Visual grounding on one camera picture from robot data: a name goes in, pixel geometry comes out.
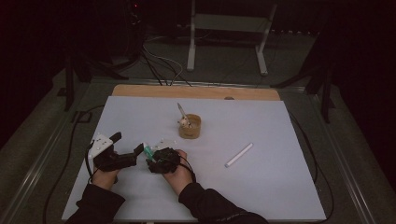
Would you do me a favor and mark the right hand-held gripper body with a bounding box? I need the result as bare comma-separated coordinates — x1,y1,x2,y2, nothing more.
146,138,182,175

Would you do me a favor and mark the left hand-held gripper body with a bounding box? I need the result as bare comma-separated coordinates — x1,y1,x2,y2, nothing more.
88,133,138,173

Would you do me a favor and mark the green glue stick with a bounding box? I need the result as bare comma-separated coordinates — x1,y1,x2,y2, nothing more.
142,142,156,161

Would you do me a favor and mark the brown bear pen holder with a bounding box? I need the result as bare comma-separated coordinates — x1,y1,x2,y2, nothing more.
177,113,203,140

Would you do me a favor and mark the clear pen with pink end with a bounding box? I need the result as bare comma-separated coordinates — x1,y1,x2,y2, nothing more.
177,102,191,128

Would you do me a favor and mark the white capped pen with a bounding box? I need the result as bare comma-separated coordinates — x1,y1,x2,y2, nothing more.
224,142,254,168

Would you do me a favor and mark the person's left hand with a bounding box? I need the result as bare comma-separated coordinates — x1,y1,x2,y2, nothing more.
92,167,120,190

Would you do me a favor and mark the person's right hand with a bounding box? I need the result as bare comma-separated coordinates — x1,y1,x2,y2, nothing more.
162,148,194,196

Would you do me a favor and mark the black tripod stand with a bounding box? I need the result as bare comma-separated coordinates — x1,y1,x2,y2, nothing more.
270,59,337,124
56,52,129,113

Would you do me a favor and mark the wooden table board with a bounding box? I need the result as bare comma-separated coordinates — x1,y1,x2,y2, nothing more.
111,84,281,102

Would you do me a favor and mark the white table sheet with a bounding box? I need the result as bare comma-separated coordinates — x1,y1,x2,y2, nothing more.
61,95,327,222

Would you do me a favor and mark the dark equipment with red light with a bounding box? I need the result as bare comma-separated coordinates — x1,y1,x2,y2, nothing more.
122,0,146,62

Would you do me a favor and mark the white metal stand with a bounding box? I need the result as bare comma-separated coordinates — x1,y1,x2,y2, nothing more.
186,0,278,77

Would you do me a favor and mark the left hand-held gripper cable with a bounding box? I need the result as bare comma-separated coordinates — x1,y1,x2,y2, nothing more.
84,142,95,185

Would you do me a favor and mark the hand-held gripper cable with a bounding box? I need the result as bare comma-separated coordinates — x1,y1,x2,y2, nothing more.
178,154,198,184
84,142,95,185

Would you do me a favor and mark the right hand-held gripper cable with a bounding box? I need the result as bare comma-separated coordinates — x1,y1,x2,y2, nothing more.
178,154,198,184

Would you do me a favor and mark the black floor cable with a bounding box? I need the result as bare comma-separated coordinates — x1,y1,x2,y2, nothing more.
289,111,334,223
42,105,106,224

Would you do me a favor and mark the bundle of floor cables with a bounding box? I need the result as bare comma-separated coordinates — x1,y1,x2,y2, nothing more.
140,46,193,88

